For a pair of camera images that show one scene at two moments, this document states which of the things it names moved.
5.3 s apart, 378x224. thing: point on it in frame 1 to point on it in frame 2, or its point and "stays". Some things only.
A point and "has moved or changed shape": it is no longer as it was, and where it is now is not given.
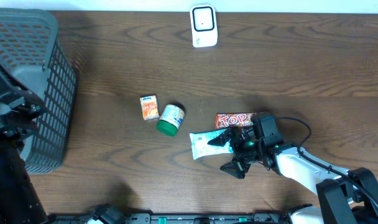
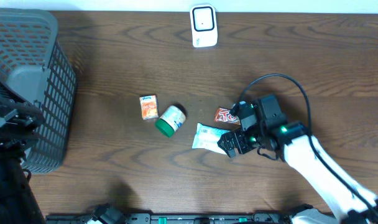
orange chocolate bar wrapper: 230,120 has moved or changed shape
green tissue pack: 200,148 has moved or changed shape
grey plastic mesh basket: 25,42 stays
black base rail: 105,215 stays
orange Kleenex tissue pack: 150,107 stays
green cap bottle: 170,119 stays
